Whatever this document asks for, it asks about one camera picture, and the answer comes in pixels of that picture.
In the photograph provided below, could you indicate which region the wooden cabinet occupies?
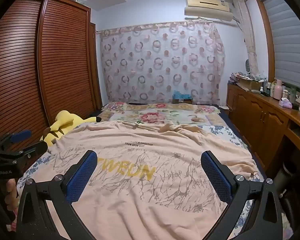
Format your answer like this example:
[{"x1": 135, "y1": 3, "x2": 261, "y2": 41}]
[{"x1": 226, "y1": 82, "x2": 300, "y2": 173}]

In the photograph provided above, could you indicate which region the dark bin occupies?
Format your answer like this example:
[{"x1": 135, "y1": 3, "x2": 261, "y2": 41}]
[{"x1": 272, "y1": 160, "x2": 298, "y2": 198}]

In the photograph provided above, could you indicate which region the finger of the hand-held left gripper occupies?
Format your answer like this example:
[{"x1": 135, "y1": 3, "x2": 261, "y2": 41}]
[
  {"x1": 0, "y1": 140, "x2": 48, "y2": 164},
  {"x1": 0, "y1": 129, "x2": 32, "y2": 153}
]

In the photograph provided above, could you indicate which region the stack of folded cloths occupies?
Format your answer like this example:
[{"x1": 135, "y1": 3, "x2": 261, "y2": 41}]
[{"x1": 230, "y1": 71, "x2": 264, "y2": 83}]

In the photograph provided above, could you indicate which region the yellow plush toy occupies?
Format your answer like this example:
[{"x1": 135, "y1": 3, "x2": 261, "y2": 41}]
[{"x1": 39, "y1": 110, "x2": 102, "y2": 147}]

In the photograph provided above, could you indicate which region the red floral blanket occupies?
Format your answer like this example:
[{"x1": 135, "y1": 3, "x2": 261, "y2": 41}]
[{"x1": 96, "y1": 101, "x2": 227, "y2": 134}]

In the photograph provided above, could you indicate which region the person's left hand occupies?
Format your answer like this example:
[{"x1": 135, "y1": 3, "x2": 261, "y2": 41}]
[{"x1": 0, "y1": 180, "x2": 18, "y2": 200}]

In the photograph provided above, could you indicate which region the grey window blind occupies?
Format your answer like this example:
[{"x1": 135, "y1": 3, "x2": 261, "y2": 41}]
[{"x1": 260, "y1": 0, "x2": 300, "y2": 92}]

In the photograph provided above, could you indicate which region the pink thermos bottle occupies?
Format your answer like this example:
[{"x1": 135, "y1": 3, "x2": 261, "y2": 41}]
[{"x1": 272, "y1": 79, "x2": 283, "y2": 100}]

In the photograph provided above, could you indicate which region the peach printed t-shirt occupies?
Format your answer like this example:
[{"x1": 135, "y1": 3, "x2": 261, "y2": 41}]
[{"x1": 41, "y1": 120, "x2": 259, "y2": 240}]

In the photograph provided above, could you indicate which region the cream lace curtain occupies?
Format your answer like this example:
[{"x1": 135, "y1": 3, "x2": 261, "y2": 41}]
[{"x1": 232, "y1": 0, "x2": 259, "y2": 74}]

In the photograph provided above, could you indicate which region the cream air conditioner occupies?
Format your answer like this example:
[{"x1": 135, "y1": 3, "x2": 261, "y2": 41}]
[{"x1": 184, "y1": 0, "x2": 234, "y2": 22}]

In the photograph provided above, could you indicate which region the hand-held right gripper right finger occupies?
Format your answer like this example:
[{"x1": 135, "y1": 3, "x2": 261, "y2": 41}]
[{"x1": 200, "y1": 151, "x2": 284, "y2": 240}]

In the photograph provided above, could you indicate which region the ring-patterned sheer curtain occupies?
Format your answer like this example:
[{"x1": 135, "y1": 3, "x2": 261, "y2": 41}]
[{"x1": 97, "y1": 20, "x2": 227, "y2": 105}]

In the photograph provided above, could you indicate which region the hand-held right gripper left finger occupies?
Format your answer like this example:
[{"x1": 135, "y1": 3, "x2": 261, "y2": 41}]
[{"x1": 15, "y1": 150, "x2": 98, "y2": 240}]

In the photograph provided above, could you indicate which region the teal box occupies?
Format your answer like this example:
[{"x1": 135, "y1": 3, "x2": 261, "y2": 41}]
[{"x1": 172, "y1": 90, "x2": 192, "y2": 104}]

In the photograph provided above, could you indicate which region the purple tissue pack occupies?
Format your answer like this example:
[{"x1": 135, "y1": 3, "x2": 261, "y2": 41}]
[{"x1": 279, "y1": 98, "x2": 293, "y2": 109}]

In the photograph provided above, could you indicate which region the wooden louvered wardrobe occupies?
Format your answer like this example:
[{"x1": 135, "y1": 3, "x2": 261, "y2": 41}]
[{"x1": 0, "y1": 0, "x2": 103, "y2": 153}]

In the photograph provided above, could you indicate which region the blue floral bed sheet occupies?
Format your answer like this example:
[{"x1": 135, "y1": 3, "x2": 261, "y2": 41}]
[{"x1": 16, "y1": 124, "x2": 265, "y2": 240}]

